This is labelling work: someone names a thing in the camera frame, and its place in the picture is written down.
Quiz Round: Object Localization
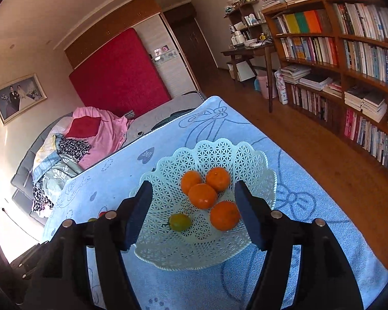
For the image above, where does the wooden wardrobe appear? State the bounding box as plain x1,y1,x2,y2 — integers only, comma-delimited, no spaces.
65,0,199,97

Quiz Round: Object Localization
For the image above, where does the framed wedding photo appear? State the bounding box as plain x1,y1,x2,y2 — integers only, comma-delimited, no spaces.
0,74,47,126

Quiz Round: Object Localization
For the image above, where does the grey bed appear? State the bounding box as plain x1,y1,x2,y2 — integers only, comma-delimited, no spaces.
11,92,203,225

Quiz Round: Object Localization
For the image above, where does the pile of clothes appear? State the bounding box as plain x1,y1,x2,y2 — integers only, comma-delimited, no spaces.
31,106,132,218

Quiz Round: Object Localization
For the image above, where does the large orange front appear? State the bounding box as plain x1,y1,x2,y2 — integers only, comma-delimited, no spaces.
188,183,218,210

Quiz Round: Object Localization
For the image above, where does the light blue patterned towel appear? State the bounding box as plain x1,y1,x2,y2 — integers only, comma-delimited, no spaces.
44,97,388,309

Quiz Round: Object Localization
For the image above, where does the red upright mattress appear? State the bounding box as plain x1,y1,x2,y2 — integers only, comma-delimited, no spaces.
69,28,171,117

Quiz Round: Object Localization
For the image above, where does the wooden bookshelf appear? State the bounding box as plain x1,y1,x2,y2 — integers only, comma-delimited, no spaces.
262,0,388,170

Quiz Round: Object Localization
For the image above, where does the wooden desk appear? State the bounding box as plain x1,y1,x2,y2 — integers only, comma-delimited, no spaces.
221,44,275,113

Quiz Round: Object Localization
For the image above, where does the white lattice plastic basket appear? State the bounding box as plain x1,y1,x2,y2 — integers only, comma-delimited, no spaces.
135,138,277,271

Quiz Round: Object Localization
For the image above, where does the dark wooden door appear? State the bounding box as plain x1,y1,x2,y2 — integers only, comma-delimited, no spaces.
164,2,218,86

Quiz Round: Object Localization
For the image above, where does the small wooden shelf unit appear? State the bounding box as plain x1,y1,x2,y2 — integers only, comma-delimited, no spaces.
224,0,266,46

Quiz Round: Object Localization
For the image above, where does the pink trash bin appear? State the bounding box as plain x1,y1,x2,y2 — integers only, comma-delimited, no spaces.
256,75,278,99

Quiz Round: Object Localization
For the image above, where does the small orange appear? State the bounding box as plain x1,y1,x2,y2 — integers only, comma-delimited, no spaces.
205,167,230,192

